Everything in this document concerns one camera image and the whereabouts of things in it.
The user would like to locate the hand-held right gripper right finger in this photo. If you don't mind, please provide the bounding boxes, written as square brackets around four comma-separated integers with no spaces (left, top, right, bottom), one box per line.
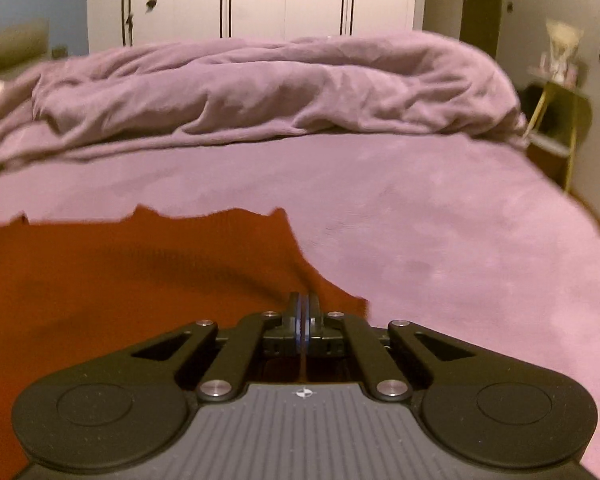
[305,291,512,404]

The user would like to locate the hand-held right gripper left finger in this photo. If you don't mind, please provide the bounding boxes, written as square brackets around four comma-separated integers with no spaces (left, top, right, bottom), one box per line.
[93,291,306,404]

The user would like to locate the brown buttoned cardigan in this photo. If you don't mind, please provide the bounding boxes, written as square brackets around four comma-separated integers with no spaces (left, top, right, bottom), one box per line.
[0,206,372,480]

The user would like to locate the bed with purple sheet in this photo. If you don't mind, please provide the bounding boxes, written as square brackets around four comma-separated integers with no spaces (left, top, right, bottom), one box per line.
[0,122,600,480]

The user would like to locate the crumpled purple duvet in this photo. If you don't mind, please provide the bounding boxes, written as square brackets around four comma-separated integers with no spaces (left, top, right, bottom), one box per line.
[0,30,530,171]

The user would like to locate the yellow side table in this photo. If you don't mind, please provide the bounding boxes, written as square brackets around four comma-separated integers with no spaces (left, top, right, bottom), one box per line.
[522,76,594,194]

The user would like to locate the dark door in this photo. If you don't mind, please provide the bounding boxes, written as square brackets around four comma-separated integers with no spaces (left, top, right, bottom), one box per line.
[459,0,506,59]

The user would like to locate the pale figurine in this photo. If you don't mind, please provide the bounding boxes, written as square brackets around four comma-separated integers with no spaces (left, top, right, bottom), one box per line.
[541,19,587,86]

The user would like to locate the green pillow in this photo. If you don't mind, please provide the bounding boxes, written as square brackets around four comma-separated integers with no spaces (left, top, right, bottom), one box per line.
[0,19,51,82]

